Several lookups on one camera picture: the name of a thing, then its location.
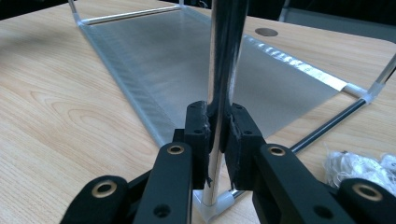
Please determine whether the grey two-tier shelf rack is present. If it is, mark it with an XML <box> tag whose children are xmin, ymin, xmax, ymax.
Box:
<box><xmin>66</xmin><ymin>0</ymin><xmax>396</xmax><ymax>223</ymax></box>

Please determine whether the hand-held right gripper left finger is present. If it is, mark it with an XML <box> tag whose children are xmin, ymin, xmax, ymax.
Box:
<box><xmin>172</xmin><ymin>100</ymin><xmax>213</xmax><ymax>190</ymax></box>

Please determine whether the grey round table grommet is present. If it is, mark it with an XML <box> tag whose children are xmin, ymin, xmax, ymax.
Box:
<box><xmin>254</xmin><ymin>27</ymin><xmax>279</xmax><ymax>37</ymax></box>

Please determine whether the white black patterned cloth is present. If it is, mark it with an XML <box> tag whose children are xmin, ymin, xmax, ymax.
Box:
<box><xmin>323</xmin><ymin>146</ymin><xmax>396</xmax><ymax>197</ymax></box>

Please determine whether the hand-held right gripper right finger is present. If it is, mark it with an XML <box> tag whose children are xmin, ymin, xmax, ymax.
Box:
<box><xmin>222</xmin><ymin>102</ymin><xmax>268</xmax><ymax>191</ymax></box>

